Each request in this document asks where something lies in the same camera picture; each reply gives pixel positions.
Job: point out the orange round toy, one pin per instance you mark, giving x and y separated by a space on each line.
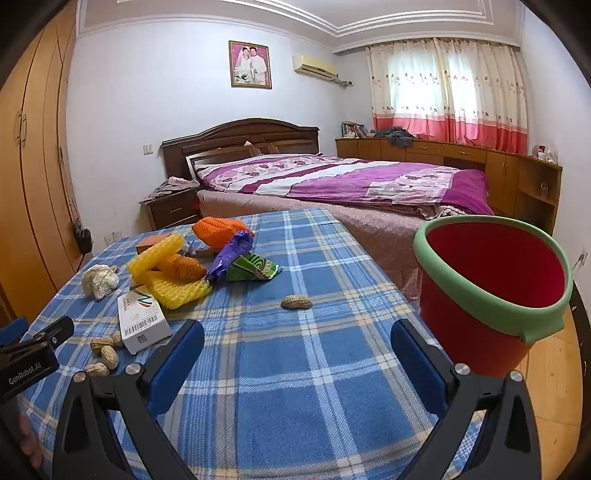
184 267

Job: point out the red bucket with green rim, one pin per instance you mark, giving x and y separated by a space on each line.
461 332

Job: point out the person's left hand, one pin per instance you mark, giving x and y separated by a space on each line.
31 443

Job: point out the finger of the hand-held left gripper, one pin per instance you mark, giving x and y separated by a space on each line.
51 332
14 331

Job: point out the green snack packet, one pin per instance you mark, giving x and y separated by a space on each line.
251 267

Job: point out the light blue plastic piece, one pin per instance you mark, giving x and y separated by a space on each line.
189 251

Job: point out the floral cloth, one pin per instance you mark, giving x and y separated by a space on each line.
168 187

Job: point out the dark hanging bag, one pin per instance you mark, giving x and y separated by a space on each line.
84 237

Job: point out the white barcode box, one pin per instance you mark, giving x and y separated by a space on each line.
143 323

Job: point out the wall air conditioner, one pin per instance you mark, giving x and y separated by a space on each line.
314 67

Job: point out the wooden wardrobe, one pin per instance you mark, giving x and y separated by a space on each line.
37 184

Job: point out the pile of dark clothes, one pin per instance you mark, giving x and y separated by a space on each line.
397 137

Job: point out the orange mesh foam sleeve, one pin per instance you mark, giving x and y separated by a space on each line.
217 230

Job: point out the white pillow with dark border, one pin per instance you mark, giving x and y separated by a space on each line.
198 168

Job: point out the peanut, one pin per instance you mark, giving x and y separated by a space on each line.
97 370
110 356
118 340
296 302
101 344

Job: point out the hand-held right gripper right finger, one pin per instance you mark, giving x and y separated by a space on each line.
420 360

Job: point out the floral curtain with pink hem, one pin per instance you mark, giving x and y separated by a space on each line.
415 124

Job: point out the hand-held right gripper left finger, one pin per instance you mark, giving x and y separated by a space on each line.
180 364

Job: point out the dark wooden nightstand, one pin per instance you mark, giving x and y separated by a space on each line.
171 212

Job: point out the framed wall photo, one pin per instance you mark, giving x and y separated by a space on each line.
250 64

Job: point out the long wooden cabinet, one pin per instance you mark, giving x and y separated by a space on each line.
498 170

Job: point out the orange cardboard box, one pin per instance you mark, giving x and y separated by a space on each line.
150 242

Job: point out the purple plastic wrapper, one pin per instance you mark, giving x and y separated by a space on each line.
231 254

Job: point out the crumpled white paper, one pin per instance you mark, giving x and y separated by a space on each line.
99 281

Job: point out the yellow foam net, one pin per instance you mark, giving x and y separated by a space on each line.
152 258
178 290

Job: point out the bed with purple blanket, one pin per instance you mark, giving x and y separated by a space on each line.
369 230

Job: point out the wooden bed headboard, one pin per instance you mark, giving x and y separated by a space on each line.
240 134

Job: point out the blue plaid blanket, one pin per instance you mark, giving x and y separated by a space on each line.
300 369

